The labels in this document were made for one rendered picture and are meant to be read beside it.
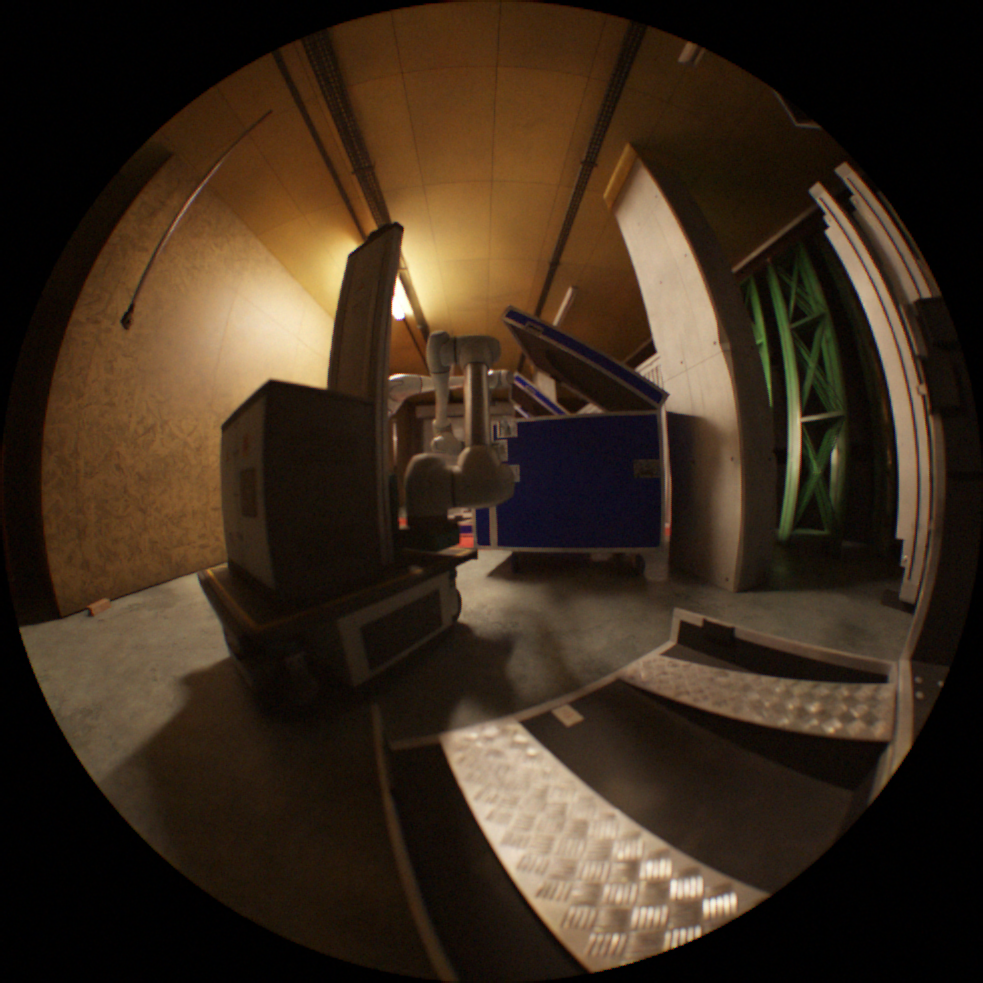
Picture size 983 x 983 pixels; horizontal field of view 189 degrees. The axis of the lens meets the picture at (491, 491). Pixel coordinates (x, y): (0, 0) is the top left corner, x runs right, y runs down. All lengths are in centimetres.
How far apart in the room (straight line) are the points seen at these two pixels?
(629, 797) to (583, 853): 19
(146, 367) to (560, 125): 340
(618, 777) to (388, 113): 336
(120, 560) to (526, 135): 404
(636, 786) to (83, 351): 291
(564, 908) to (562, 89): 322
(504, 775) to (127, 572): 234
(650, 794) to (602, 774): 11
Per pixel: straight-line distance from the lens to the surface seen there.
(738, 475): 161
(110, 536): 240
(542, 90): 277
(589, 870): 50
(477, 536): 188
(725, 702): 80
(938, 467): 91
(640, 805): 66
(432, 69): 270
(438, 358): 132
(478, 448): 104
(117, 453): 243
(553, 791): 60
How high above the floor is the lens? 59
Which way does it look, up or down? 2 degrees down
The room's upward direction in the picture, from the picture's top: 2 degrees counter-clockwise
